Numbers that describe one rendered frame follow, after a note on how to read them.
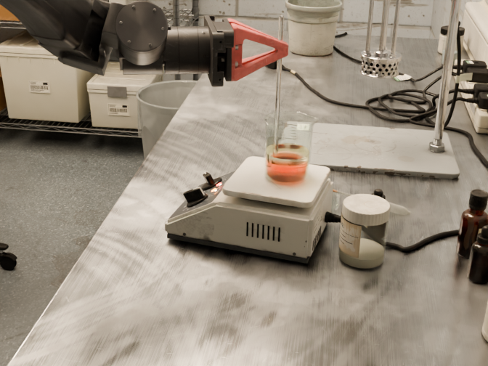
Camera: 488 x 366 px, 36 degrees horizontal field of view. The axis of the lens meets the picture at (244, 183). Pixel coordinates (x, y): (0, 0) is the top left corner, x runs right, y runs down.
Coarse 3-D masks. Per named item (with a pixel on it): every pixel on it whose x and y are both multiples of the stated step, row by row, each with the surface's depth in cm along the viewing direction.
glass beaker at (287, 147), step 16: (288, 112) 98; (272, 128) 94; (288, 128) 93; (304, 128) 94; (272, 144) 95; (288, 144) 94; (304, 144) 95; (272, 160) 96; (288, 160) 95; (304, 160) 96; (272, 176) 96; (288, 176) 96; (304, 176) 97
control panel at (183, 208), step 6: (228, 174) 106; (222, 180) 105; (198, 186) 109; (216, 186) 103; (222, 186) 102; (204, 192) 103; (210, 192) 102; (216, 192) 100; (210, 198) 99; (186, 204) 102; (198, 204) 99; (204, 204) 97; (180, 210) 101; (186, 210) 99; (174, 216) 99
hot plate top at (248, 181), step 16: (256, 160) 103; (240, 176) 98; (256, 176) 99; (320, 176) 99; (224, 192) 95; (240, 192) 94; (256, 192) 94; (272, 192) 94; (288, 192) 94; (304, 192) 94
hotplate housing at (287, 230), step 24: (192, 216) 97; (216, 216) 96; (240, 216) 95; (264, 216) 94; (288, 216) 93; (312, 216) 93; (336, 216) 100; (192, 240) 99; (216, 240) 98; (240, 240) 96; (264, 240) 95; (288, 240) 94; (312, 240) 94
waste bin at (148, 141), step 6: (156, 84) 274; (144, 90) 269; (144, 126) 260; (144, 132) 262; (150, 132) 258; (144, 138) 263; (150, 138) 259; (144, 144) 265; (150, 144) 260; (144, 150) 267; (150, 150) 262; (144, 156) 270
